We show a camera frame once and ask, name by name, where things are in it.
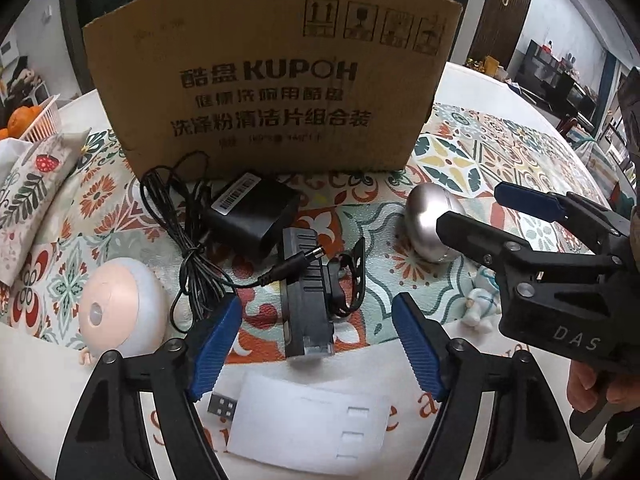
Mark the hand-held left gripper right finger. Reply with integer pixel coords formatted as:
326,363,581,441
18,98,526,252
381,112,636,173
391,291,581,480

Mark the floral fabric tissue cover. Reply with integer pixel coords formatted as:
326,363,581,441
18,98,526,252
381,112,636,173
0,130,92,286

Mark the black television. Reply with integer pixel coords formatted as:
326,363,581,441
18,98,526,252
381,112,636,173
537,67,601,121

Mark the brown cardboard box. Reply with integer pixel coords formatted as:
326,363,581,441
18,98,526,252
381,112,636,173
81,0,465,181

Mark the white USB device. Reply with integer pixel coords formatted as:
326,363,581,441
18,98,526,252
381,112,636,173
207,372,396,463

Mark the pink round night light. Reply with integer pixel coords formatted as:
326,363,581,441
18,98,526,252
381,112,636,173
80,257,168,357

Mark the wooden wall panel gold handle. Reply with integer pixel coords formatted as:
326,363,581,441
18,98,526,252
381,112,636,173
470,0,538,68

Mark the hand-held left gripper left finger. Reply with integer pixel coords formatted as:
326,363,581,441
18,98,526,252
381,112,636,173
54,294,244,480

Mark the white shoe rack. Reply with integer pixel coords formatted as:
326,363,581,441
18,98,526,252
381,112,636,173
0,55,51,107

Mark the silver egg-shaped gadget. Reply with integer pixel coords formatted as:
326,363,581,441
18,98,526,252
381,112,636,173
404,183,463,264

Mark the white plastic fruit basket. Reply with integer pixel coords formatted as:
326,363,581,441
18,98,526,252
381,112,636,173
20,94,62,144

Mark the black power adapter with cable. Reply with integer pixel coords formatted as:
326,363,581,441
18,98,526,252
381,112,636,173
140,152,323,336

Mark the black battery charger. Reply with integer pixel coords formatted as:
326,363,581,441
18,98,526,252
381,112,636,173
277,227,367,362

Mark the person's right hand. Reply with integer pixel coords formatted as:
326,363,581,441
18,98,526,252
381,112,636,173
566,360,640,461

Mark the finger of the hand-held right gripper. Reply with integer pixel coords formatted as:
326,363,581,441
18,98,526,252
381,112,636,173
494,182,633,261
436,211,621,306

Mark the patterned table runner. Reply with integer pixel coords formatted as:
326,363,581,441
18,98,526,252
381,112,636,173
0,101,618,480

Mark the white astronaut figurine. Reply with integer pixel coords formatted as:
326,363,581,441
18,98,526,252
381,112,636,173
462,265,503,329

